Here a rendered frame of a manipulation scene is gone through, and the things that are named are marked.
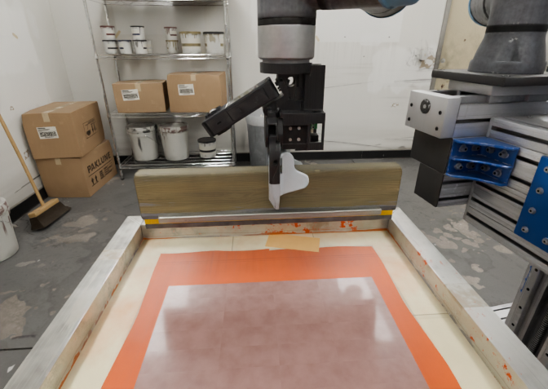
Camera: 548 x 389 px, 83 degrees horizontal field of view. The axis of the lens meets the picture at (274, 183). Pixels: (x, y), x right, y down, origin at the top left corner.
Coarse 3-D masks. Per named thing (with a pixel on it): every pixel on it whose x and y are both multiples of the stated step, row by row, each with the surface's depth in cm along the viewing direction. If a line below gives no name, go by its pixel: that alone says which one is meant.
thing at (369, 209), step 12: (168, 216) 47; (180, 216) 47; (192, 216) 47; (204, 216) 47; (216, 216) 48; (228, 216) 48; (240, 216) 48; (252, 216) 48; (264, 216) 48; (276, 216) 48; (288, 216) 48; (300, 216) 48; (312, 216) 49; (324, 216) 49
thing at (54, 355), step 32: (128, 224) 62; (256, 224) 64; (288, 224) 64; (320, 224) 65; (352, 224) 65; (384, 224) 66; (128, 256) 56; (416, 256) 54; (96, 288) 46; (448, 288) 46; (64, 320) 40; (96, 320) 44; (480, 320) 40; (32, 352) 36; (64, 352) 37; (480, 352) 39; (512, 352) 36; (32, 384) 33; (512, 384) 34; (544, 384) 33
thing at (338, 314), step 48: (288, 288) 51; (336, 288) 51; (384, 288) 51; (288, 336) 42; (336, 336) 42; (384, 336) 42; (288, 384) 36; (336, 384) 36; (384, 384) 36; (432, 384) 36
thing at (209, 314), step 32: (160, 256) 58; (192, 256) 58; (224, 256) 58; (256, 256) 58; (160, 288) 51; (192, 288) 51; (224, 288) 51; (256, 288) 51; (160, 320) 45; (192, 320) 45; (224, 320) 45; (256, 320) 45; (128, 352) 40; (160, 352) 40; (192, 352) 40; (224, 352) 40; (256, 352) 40; (128, 384) 36; (160, 384) 36; (192, 384) 36; (224, 384) 36; (256, 384) 36
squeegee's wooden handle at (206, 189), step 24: (192, 168) 48; (216, 168) 48; (240, 168) 48; (264, 168) 48; (312, 168) 47; (336, 168) 48; (360, 168) 48; (384, 168) 48; (144, 192) 47; (168, 192) 47; (192, 192) 47; (216, 192) 47; (240, 192) 48; (264, 192) 48; (288, 192) 48; (312, 192) 48; (336, 192) 49; (360, 192) 49; (384, 192) 49; (144, 216) 48
